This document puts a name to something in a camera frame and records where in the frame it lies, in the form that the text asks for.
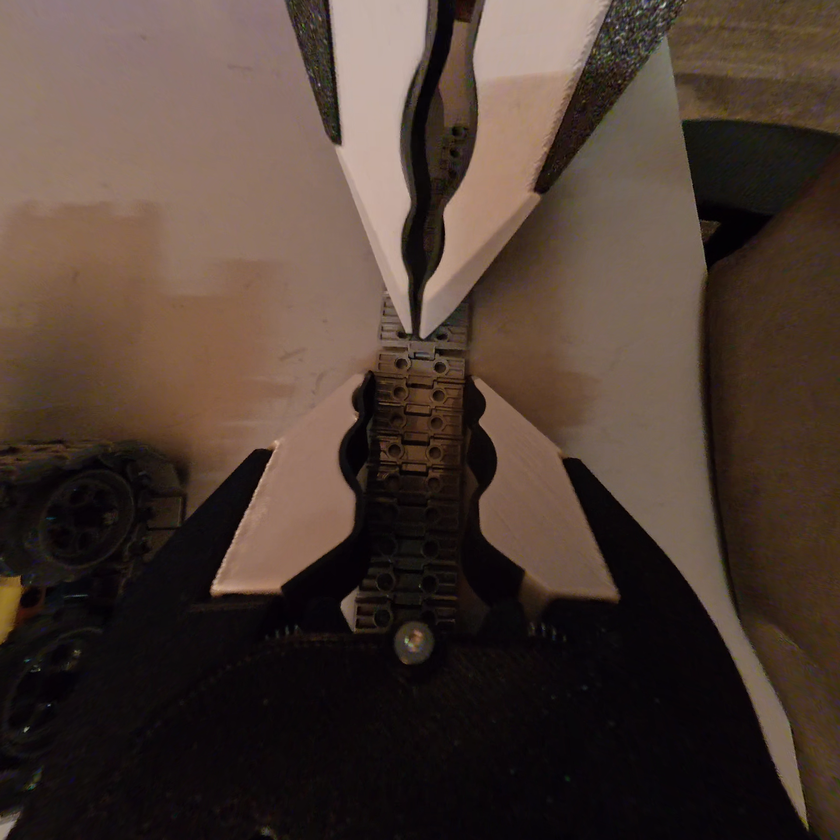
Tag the person's tan trouser leg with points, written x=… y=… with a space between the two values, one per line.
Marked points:
x=774 y=459

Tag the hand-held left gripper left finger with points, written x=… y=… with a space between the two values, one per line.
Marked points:
x=295 y=518

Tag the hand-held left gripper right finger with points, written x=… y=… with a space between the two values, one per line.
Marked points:
x=538 y=518

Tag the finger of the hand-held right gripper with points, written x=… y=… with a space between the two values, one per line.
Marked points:
x=367 y=131
x=512 y=131

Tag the yellow toy brick vehicle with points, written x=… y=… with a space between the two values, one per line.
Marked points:
x=85 y=525

